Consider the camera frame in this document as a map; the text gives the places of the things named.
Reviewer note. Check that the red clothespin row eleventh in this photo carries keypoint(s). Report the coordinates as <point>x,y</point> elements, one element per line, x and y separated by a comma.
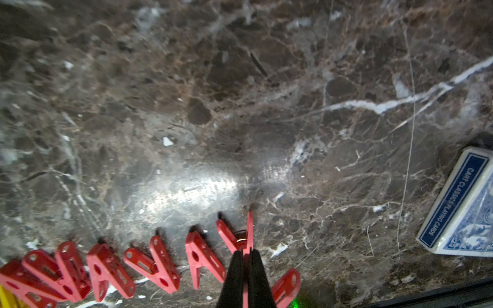
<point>199,255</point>

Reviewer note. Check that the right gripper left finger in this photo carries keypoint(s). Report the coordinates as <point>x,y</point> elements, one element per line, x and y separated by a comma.
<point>231,295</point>

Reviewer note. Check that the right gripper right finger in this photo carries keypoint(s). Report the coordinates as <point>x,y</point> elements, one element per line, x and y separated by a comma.
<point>259,291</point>

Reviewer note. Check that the red clothespin row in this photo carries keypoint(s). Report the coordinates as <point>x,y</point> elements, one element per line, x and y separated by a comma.
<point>158,268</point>
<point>105,268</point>
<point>285,290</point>

